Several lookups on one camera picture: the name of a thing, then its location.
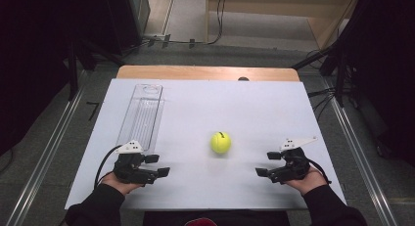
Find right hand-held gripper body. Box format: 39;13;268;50
267;136;318;185

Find person's dark lap clothing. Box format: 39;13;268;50
142;209;292;226

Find hanging black cables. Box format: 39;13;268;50
208;0;228;46

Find right hand-held gripper black cable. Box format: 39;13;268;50
305;158;333;185

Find hand-held gripper black cable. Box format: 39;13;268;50
93;144;123;190
305;158;333;185

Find black stand legs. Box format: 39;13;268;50
292;39;348;109
66;39;125;102

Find person's left hand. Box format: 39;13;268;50
101;171;145;197

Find black curtain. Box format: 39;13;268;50
0;0;131;157
339;0;415;168

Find dark cabinet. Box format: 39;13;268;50
107;0;152;55

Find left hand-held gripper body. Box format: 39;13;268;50
112;140;161;185

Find light wooden shelf unit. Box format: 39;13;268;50
205;0;362;52

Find clear plastic container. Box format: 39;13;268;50
115;83;165;154

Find yellow tennis ball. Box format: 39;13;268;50
209;131;233;156

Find left hand-held gripper black cable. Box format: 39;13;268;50
93;144;123;190

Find bundle of black floor cables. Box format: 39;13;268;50
307;85;338;120

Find red cloth item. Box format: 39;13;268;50
184;217;218;226

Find person's right hand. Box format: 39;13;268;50
283;165;329;197

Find metal floor rail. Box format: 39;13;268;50
321;77;399;226
6;70;88;226

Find thin floor cable with clips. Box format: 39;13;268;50
140;33;213;50

